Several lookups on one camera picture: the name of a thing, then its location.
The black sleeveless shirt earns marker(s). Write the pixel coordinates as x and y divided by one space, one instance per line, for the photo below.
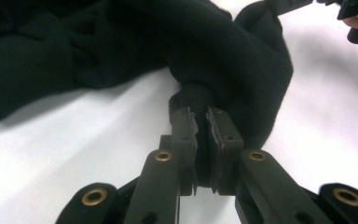
136 40

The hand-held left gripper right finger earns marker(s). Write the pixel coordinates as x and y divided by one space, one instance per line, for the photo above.
230 143

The white table sheet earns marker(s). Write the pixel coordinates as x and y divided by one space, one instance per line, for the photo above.
323 124

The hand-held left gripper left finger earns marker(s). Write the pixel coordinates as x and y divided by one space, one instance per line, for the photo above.
183 133

